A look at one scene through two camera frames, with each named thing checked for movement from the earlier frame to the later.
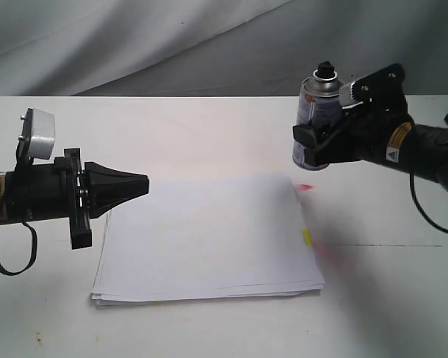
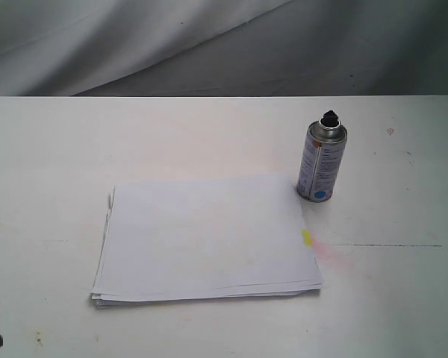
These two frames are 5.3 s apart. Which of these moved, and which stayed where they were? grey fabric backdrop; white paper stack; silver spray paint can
Moved: silver spray paint can
Stayed: grey fabric backdrop; white paper stack
